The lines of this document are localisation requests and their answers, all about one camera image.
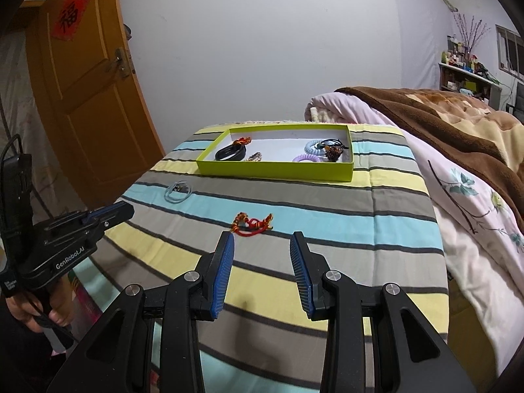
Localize barred window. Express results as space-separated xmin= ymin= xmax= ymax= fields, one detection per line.
xmin=496 ymin=26 xmax=524 ymax=81

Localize striped bed sheet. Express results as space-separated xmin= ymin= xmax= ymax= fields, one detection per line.
xmin=73 ymin=124 xmax=449 ymax=392

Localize light blue spiral hair tie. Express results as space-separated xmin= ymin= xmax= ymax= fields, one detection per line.
xmin=304 ymin=138 xmax=329 ymax=156

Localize left hand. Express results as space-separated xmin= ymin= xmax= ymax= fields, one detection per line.
xmin=6 ymin=276 xmax=74 ymax=333

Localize pink flower branches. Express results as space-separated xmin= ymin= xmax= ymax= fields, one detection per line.
xmin=453 ymin=11 xmax=491 ymax=58

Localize cluttered white shelf unit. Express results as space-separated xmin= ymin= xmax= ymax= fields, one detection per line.
xmin=439 ymin=36 xmax=502 ymax=110

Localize orange wooden door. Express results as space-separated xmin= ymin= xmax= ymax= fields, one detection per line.
xmin=26 ymin=0 xmax=164 ymax=209

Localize black cord amber bead bracelet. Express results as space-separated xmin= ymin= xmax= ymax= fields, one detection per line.
xmin=315 ymin=138 xmax=351 ymax=163

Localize red gold bead charm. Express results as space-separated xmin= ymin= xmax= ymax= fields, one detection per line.
xmin=233 ymin=137 xmax=251 ymax=145

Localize black office chair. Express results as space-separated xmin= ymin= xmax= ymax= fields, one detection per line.
xmin=505 ymin=85 xmax=524 ymax=123

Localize brown plush blanket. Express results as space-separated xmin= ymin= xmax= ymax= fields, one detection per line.
xmin=338 ymin=86 xmax=523 ymax=228

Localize black fitness band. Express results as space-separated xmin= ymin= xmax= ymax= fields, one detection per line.
xmin=214 ymin=142 xmax=246 ymax=161

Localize red beaded knot bracelet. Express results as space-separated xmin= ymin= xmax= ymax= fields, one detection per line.
xmin=230 ymin=211 xmax=274 ymax=237

